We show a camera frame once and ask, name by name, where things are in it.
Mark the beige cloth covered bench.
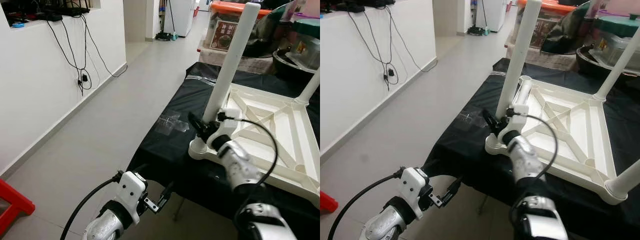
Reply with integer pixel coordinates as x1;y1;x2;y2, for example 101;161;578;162
505;42;584;72
197;46;277;77

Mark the container with green lid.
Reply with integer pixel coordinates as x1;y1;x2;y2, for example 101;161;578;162
595;15;640;39
292;17;321;41

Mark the black tablecloth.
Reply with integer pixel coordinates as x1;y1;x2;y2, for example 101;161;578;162
127;61;321;240
422;57;640;240

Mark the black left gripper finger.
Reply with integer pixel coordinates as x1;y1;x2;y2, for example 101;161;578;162
158;181;176;212
441;176;464;207

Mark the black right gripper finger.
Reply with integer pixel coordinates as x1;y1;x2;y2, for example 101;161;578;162
482;110;503;137
187;112;208;139

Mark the black bag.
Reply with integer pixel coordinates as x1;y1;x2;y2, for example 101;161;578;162
249;0;302;59
542;0;602;57

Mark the thin hanging cable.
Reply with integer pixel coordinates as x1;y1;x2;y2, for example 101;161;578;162
46;19;84;97
347;10;394;92
377;7;401;87
74;15;94;92

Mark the container with orange lid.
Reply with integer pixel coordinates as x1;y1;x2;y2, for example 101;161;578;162
517;0;577;17
210;0;262;17

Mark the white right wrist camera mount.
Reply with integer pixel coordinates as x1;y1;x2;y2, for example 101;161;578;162
207;107;244;152
502;104;532;147

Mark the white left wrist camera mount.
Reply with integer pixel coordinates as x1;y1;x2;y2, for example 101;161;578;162
117;171;149;227
400;167;432;217

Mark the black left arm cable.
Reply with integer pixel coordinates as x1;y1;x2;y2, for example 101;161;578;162
327;167;407;240
60;170;124;240

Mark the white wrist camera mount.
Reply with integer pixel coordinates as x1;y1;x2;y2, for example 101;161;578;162
400;167;432;217
117;171;149;227
502;104;532;147
207;107;244;152

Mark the red plastic stool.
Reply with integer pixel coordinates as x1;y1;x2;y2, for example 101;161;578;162
0;178;36;237
320;190;340;214

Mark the box with red print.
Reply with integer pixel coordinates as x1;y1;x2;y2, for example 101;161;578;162
512;12;554;49
210;16;242;52

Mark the clear plastic storage box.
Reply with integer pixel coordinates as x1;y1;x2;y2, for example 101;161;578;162
290;32;321;71
595;32;640;69

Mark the white ribbed plastic table top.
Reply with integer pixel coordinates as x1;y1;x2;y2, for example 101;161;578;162
485;75;628;206
189;82;321;208

